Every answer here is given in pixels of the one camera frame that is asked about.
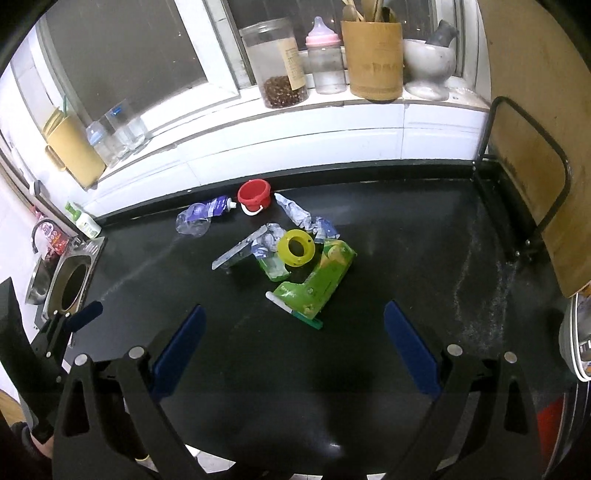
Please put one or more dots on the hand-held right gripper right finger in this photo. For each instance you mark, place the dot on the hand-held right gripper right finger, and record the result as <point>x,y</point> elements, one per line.
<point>411,346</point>

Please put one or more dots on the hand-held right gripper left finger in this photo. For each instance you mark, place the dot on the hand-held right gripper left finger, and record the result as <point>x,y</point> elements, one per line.
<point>180,350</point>

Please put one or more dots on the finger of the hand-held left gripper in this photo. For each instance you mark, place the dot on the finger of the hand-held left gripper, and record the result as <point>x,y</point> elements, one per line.
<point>85,314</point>

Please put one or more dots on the green snack packet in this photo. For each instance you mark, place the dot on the green snack packet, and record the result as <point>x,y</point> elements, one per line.
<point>323,277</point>

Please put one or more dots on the clear plastic wrapper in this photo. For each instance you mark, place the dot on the clear plastic wrapper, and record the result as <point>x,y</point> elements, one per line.
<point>238,253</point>

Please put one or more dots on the green marker pen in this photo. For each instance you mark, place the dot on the green marker pen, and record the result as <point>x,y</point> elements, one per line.
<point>295,314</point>

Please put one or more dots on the small green white pouch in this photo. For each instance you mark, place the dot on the small green white pouch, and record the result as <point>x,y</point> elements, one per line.
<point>273,270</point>

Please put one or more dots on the blue spouted pouch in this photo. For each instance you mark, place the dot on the blue spouted pouch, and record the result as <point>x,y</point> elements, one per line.
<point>203,216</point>

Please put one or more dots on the blue white wrapper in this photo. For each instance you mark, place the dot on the blue white wrapper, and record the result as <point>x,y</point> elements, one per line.
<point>268,240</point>

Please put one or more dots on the yellow tape roll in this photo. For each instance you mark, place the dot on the yellow tape roll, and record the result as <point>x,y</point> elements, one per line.
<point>284,249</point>

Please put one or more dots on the blue white pouch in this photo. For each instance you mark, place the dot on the blue white pouch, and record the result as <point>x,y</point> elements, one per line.
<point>298,214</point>

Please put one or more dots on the person's left forearm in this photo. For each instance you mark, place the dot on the person's left forearm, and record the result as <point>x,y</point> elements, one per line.
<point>14,452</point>

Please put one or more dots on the person's left hand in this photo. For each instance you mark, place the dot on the person's left hand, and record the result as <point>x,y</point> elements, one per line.
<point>40,445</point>

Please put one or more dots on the steel sink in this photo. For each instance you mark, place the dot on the steel sink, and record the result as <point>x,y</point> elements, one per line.
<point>87,251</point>

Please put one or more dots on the red printed packet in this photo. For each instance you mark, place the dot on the red printed packet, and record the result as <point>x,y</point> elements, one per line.
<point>57,240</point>

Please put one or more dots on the white green dish soap bottle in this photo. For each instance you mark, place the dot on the white green dish soap bottle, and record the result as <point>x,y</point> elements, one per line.
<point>85,221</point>

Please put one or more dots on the steel faucet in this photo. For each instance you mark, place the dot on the steel faucet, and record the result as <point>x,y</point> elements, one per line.
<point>39,228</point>

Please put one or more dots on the clear blue ringed baby bottle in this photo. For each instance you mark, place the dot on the clear blue ringed baby bottle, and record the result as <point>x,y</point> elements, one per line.
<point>104,145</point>

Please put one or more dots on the small red bucket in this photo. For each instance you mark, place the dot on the small red bucket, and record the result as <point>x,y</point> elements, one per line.
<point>254,194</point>

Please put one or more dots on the clear glass bottle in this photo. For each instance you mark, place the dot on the clear glass bottle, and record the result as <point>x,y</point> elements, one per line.
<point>120,129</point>
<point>138,131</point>

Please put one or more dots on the white framed window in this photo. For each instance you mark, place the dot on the white framed window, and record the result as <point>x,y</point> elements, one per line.
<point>138,46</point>

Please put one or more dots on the white stone mortar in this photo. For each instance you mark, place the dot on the white stone mortar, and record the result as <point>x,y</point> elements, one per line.
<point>427,64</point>

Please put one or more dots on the bamboo utensil holder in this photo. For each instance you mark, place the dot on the bamboo utensil holder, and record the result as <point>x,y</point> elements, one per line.
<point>374,60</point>

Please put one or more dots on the pink capped baby bottle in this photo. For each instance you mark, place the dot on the pink capped baby bottle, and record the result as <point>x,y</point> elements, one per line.
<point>325,60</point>

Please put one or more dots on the wooden cutting board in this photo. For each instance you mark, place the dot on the wooden cutting board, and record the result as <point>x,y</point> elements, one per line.
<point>531,69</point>

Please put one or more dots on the clear jar with peppercorns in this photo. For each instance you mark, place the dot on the clear jar with peppercorns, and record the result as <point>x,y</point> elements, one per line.
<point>277,60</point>

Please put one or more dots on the grey stone pestle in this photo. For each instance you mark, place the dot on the grey stone pestle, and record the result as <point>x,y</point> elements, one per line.
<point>443,32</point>

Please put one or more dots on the grey wall hook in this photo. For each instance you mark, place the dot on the grey wall hook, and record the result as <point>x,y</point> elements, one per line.
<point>38,188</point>

